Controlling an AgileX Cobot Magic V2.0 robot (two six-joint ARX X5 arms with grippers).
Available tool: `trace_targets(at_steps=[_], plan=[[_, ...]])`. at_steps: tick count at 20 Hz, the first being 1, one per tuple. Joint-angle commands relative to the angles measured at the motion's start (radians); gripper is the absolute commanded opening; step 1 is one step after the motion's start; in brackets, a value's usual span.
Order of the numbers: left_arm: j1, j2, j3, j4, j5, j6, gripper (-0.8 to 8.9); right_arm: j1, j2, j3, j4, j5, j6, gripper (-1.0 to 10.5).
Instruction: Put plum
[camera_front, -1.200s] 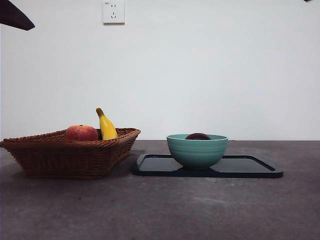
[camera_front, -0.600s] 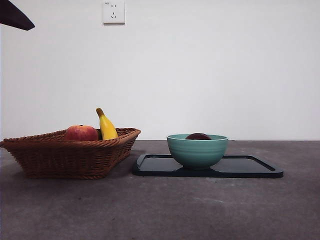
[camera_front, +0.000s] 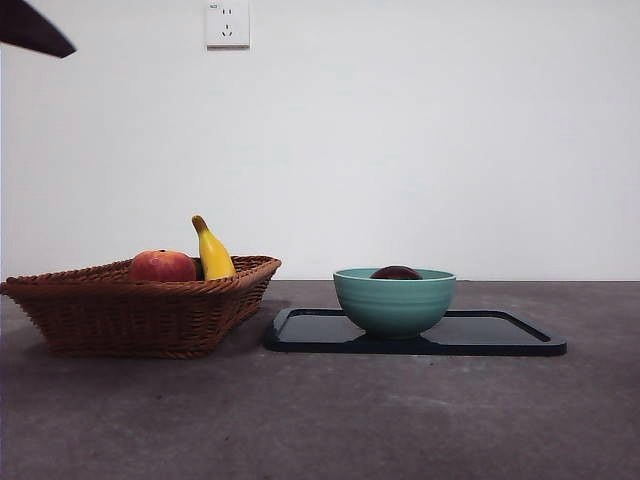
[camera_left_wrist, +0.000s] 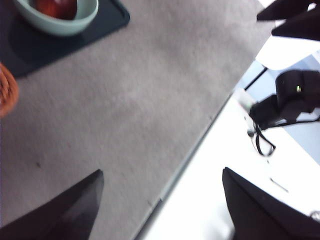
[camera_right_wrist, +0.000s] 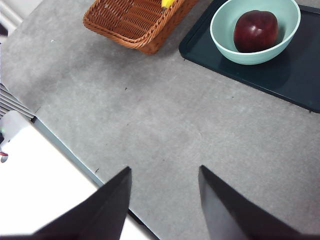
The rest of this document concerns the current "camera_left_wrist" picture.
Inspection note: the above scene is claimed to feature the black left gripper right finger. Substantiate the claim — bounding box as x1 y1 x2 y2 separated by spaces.
222 166 320 240

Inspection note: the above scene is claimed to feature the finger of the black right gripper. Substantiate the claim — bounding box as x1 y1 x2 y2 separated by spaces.
271 4 320 42
256 0 317 22

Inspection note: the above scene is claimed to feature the black rectangular tray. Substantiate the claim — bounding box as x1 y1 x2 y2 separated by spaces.
0 0 131 79

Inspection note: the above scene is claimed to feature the brown wicker basket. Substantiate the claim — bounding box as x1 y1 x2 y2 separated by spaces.
0 62 20 119

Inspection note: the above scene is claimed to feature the dark purple plum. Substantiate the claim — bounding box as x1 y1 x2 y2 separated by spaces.
33 0 78 20

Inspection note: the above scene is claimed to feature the teal ribbed bowl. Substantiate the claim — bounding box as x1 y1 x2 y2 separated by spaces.
13 0 100 37

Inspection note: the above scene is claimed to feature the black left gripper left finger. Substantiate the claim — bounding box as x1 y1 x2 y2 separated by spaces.
0 169 105 240

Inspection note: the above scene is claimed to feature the thin black base cable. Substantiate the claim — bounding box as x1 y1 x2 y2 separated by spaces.
247 119 277 157

